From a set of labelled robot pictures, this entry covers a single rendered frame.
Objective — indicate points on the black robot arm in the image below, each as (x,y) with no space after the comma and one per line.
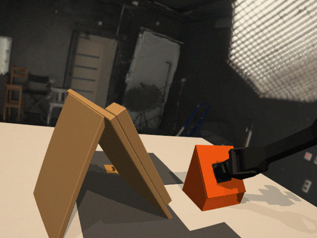
(247,162)

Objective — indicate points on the orange letter tile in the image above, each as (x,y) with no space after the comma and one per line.
(110,169)

